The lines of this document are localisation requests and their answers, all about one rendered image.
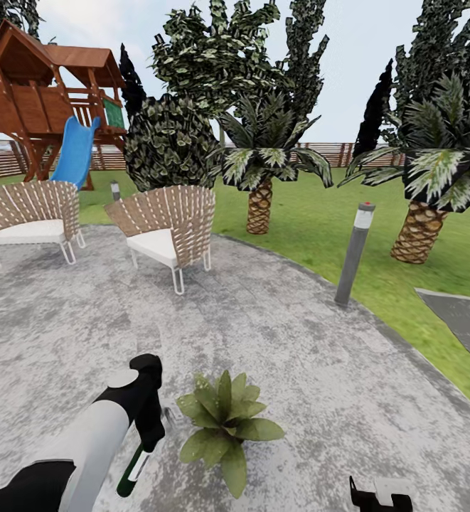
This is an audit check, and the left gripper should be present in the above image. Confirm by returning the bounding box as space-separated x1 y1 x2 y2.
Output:
134 400 166 449

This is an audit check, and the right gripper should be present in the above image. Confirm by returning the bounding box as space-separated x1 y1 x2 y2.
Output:
349 476 411 512

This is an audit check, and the insectifuge atomizer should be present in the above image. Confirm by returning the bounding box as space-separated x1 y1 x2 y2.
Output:
117 443 153 498

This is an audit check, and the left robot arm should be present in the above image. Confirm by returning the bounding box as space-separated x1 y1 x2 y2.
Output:
0 353 185 512

